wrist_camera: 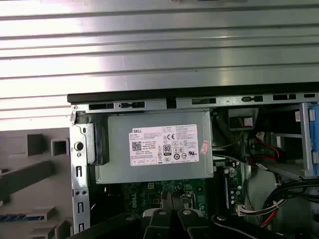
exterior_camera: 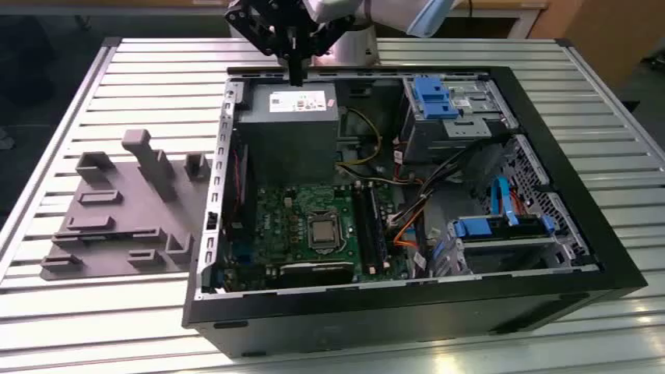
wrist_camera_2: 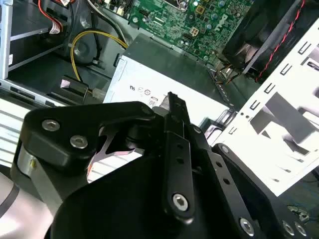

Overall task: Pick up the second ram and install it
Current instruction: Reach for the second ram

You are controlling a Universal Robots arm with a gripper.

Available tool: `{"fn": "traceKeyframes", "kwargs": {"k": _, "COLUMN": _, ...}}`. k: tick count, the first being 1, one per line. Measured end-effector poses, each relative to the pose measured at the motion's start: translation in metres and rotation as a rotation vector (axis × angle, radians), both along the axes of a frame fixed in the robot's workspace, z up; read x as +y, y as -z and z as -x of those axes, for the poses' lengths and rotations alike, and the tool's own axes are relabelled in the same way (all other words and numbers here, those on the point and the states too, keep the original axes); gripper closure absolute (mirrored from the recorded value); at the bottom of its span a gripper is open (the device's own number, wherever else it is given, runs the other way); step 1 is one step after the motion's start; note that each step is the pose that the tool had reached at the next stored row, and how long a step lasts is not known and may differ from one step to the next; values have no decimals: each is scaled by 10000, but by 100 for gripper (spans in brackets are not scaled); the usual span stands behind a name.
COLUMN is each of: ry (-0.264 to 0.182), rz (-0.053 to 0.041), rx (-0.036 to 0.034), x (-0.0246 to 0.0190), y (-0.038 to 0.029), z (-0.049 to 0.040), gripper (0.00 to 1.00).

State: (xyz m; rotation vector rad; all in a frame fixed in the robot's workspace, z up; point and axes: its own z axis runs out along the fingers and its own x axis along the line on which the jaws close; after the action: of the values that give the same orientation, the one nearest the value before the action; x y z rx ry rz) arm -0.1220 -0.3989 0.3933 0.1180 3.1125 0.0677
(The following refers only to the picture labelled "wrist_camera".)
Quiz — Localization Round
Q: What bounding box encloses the green motherboard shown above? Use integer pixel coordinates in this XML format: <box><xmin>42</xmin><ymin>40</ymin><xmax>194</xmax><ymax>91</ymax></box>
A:
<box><xmin>99</xmin><ymin>161</ymin><xmax>246</xmax><ymax>225</ymax></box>

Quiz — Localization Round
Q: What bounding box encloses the grey metal drive cage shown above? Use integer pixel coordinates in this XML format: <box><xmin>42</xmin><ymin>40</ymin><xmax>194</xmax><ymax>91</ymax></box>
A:
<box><xmin>249</xmin><ymin>102</ymin><xmax>319</xmax><ymax>181</ymax></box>

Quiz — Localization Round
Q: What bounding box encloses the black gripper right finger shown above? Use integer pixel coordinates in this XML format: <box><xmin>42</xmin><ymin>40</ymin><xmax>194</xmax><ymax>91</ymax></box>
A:
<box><xmin>174</xmin><ymin>193</ymin><xmax>284</xmax><ymax>239</ymax></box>

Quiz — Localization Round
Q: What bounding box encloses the blue drive latch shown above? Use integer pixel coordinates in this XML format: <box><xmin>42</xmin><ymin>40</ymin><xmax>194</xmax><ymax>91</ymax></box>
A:
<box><xmin>308</xmin><ymin>103</ymin><xmax>319</xmax><ymax>177</ymax></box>

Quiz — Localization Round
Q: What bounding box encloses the grey parts rack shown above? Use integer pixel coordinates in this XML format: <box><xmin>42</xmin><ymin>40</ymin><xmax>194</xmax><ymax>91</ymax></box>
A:
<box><xmin>0</xmin><ymin>126</ymin><xmax>75</xmax><ymax>239</ymax></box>

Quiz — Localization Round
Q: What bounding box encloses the black PC case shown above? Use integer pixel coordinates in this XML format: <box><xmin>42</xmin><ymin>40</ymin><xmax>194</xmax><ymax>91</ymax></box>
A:
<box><xmin>66</xmin><ymin>91</ymin><xmax>319</xmax><ymax>239</ymax></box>

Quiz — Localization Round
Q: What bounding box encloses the black RAM slot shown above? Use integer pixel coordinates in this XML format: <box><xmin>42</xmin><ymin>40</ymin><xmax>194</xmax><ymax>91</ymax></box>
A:
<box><xmin>214</xmin><ymin>163</ymin><xmax>225</xmax><ymax>212</ymax></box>

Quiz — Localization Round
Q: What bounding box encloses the grey power supply unit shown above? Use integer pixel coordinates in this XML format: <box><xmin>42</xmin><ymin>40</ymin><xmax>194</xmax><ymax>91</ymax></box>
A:
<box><xmin>96</xmin><ymin>111</ymin><xmax>215</xmax><ymax>185</ymax></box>

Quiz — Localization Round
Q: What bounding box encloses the black cable bundle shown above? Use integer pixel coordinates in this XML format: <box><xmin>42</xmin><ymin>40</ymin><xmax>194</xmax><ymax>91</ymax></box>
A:
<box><xmin>245</xmin><ymin>178</ymin><xmax>319</xmax><ymax>229</ymax></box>

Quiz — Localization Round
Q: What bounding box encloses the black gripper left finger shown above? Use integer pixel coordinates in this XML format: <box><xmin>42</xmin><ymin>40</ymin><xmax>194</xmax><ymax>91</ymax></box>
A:
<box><xmin>72</xmin><ymin>191</ymin><xmax>174</xmax><ymax>239</ymax></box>

